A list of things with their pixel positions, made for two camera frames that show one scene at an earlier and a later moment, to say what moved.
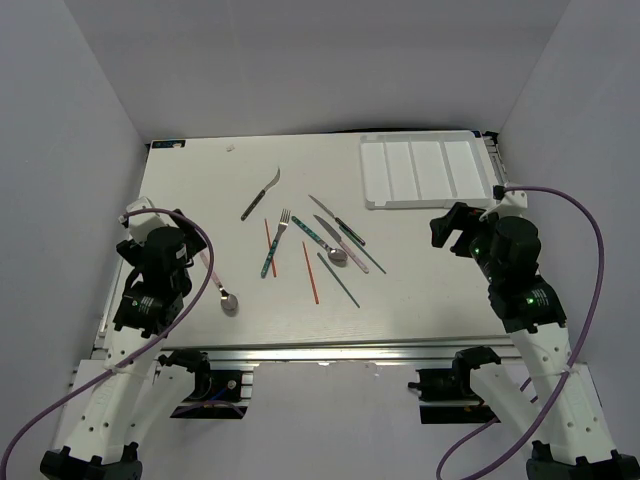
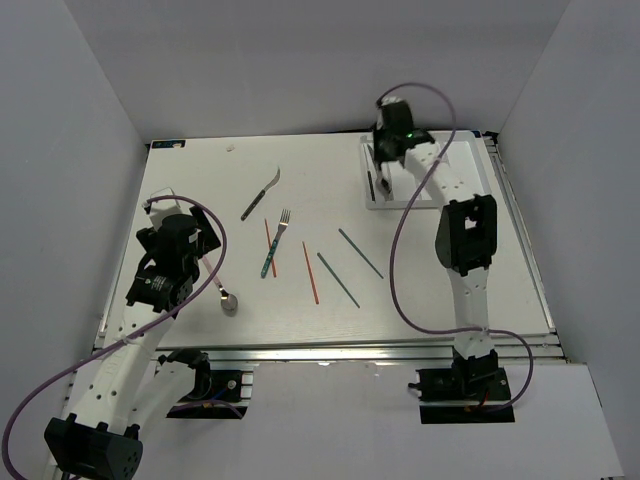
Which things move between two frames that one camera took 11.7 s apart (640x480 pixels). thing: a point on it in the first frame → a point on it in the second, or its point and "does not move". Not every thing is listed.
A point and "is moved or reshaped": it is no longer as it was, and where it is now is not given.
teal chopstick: [326, 263] does not move
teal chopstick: [362, 249] is moved or reshaped
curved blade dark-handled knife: [258, 197] does not move
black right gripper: [460, 218] → [377, 156]
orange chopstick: [270, 243] does not move
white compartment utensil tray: [423, 169] does not move
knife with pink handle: [350, 253] → [384, 184]
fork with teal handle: [284, 221] does not move
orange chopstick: [311, 280] does not move
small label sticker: [169, 144] does not move
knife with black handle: [339, 223] → [371, 172]
